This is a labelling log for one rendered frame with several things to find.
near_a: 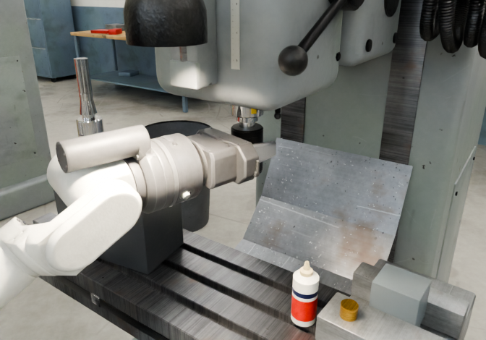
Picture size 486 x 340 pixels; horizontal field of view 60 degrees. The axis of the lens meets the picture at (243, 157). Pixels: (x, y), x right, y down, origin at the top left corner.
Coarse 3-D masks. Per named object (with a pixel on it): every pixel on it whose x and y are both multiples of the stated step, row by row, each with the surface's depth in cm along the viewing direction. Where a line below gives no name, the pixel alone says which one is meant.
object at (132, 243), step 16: (64, 208) 83; (176, 208) 84; (144, 224) 75; (160, 224) 79; (176, 224) 85; (128, 240) 78; (144, 240) 76; (160, 240) 80; (176, 240) 86; (112, 256) 82; (128, 256) 79; (144, 256) 77; (160, 256) 81; (144, 272) 79
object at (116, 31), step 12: (108, 24) 638; (120, 24) 638; (84, 36) 604; (96, 36) 588; (108, 36) 574; (120, 36) 561; (108, 72) 674; (120, 72) 645; (132, 72) 644; (120, 84) 598; (132, 84) 591; (144, 84) 591; (156, 84) 591
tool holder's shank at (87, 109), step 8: (80, 64) 76; (88, 64) 77; (80, 72) 76; (88, 72) 77; (80, 80) 77; (88, 80) 77; (80, 88) 77; (88, 88) 78; (80, 96) 78; (88, 96) 78; (80, 104) 79; (88, 104) 78; (80, 112) 79; (88, 112) 79; (96, 112) 80
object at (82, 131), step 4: (100, 124) 80; (80, 128) 79; (84, 128) 79; (88, 128) 79; (92, 128) 79; (96, 128) 80; (100, 128) 80; (80, 132) 79; (84, 132) 79; (88, 132) 79; (92, 132) 79; (96, 132) 80; (100, 132) 80; (80, 136) 80
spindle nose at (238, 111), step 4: (232, 108) 59; (236, 108) 58; (240, 108) 58; (244, 108) 58; (248, 108) 58; (232, 112) 59; (236, 112) 58; (240, 112) 58; (244, 112) 58; (248, 112) 58; (260, 112) 59; (236, 116) 59; (240, 116) 58; (244, 116) 58; (248, 116) 58; (252, 116) 58; (256, 116) 59
